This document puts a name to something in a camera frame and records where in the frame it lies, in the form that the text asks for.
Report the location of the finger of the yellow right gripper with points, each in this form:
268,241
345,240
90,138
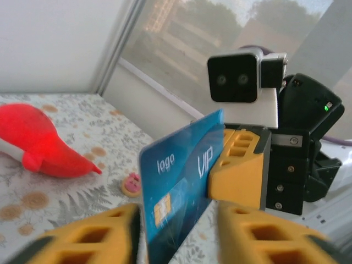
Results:
239,178

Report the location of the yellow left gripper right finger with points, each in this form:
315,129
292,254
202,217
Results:
236,220

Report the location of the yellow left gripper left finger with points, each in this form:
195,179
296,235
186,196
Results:
115,220

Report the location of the blue VIP logo card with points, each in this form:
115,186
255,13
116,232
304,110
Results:
178,170

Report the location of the pink donut toy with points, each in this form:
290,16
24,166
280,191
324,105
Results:
131,184

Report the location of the floral patterned table mat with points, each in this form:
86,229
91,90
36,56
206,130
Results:
82,115

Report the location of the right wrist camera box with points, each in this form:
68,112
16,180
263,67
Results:
233,79

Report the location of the aluminium frame post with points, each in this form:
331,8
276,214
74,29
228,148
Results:
118,49

